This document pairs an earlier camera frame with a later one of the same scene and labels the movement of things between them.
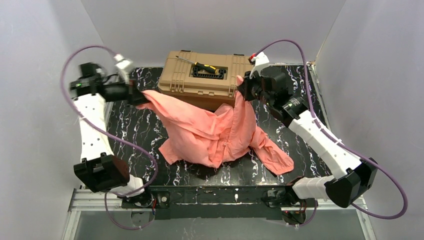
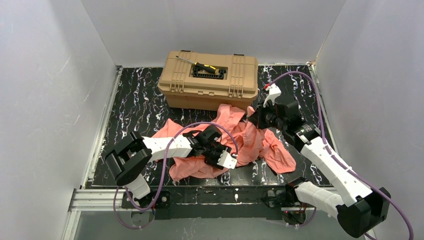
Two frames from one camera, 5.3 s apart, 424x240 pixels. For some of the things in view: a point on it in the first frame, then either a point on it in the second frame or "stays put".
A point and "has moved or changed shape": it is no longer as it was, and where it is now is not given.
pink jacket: (214, 140) has moved or changed shape
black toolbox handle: (220, 75) stays put
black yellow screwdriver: (206, 68) stays put
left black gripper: (131, 93) → (215, 153)
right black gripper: (247, 87) → (260, 117)
